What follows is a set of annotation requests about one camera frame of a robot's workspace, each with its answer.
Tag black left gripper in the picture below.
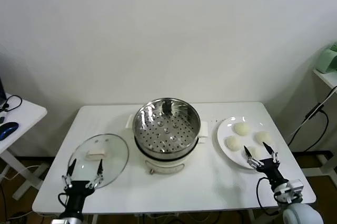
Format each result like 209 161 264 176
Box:
62 158 104 216

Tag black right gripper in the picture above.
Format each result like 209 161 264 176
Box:
243 142 288 189

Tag white steamed baozi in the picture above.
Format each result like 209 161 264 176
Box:
233 122 251 137
254 131 272 145
243 146 263 161
225 135 242 152

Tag stainless steel steamer basket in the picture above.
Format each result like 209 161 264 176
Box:
132 98 202 156

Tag glass pot lid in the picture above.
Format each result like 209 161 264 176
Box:
67 133 130 189

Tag white round plate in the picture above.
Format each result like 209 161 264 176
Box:
216 116 280 170

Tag cream electric cooking pot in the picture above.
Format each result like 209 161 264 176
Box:
126 114 210 175

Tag white side desk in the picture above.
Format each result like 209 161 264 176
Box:
0 92 48 200

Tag blue computer mouse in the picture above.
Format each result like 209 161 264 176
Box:
0 122 19 141

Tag dark laptop screen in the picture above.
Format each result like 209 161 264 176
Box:
0 77 7 105

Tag pale green appliance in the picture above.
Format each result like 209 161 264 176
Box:
315 41 337 74

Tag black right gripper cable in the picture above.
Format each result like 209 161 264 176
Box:
256 178 280 211

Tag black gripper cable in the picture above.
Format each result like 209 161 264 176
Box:
256 178 280 211
58 193 69 209

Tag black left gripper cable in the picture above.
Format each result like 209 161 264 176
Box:
58 193 69 209

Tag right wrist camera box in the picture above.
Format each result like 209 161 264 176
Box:
288 179 303 196

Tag black power cable with adapter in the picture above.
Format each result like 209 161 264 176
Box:
286 101 330 147

